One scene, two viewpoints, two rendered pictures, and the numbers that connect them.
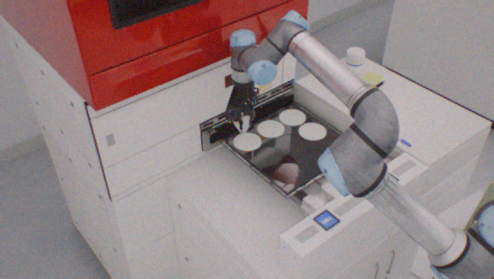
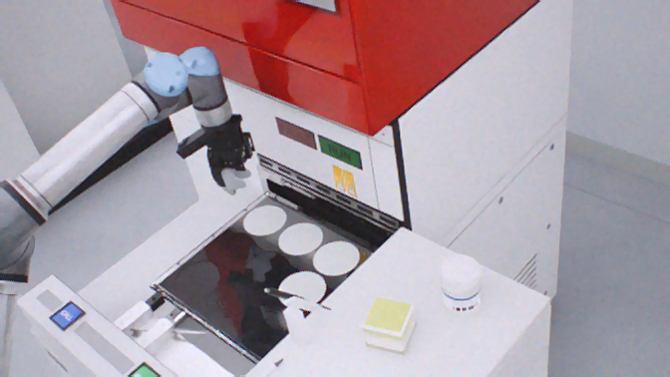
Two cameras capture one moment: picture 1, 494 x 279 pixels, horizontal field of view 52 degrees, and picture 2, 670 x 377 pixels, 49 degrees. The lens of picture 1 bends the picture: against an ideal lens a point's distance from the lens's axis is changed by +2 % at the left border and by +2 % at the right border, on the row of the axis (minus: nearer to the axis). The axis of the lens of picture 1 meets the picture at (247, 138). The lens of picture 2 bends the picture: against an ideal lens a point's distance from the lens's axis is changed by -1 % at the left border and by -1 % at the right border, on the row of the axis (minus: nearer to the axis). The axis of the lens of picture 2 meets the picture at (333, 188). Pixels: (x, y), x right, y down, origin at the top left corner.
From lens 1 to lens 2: 1.97 m
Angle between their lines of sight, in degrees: 64
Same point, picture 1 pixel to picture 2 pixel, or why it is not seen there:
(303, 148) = (255, 284)
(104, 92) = (123, 22)
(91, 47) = not seen: outside the picture
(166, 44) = (165, 12)
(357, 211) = (80, 349)
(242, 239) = (120, 273)
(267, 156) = (233, 248)
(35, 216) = not seen: hidden behind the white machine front
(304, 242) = (37, 299)
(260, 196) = not seen: hidden behind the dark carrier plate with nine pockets
